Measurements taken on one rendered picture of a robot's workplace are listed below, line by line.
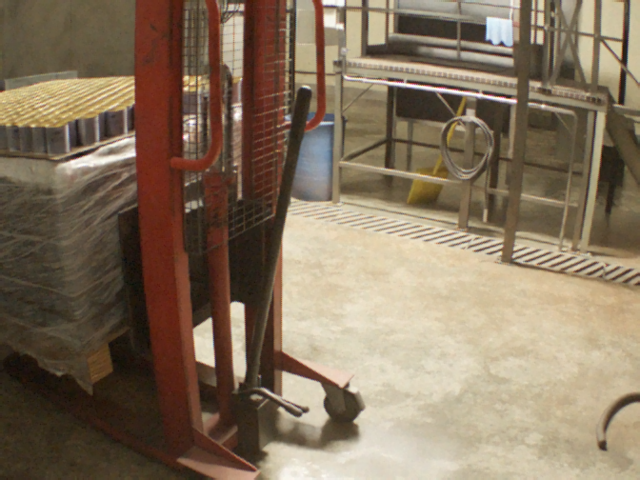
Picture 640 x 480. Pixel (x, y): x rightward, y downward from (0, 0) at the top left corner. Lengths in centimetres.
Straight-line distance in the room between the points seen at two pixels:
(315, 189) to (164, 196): 325
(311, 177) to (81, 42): 240
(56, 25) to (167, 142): 440
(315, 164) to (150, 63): 328
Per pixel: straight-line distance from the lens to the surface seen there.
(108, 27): 537
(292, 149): 172
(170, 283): 175
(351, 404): 239
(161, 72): 160
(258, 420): 215
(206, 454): 201
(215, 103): 150
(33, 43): 624
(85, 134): 176
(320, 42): 195
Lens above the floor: 151
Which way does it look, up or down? 21 degrees down
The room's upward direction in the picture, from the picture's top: 1 degrees clockwise
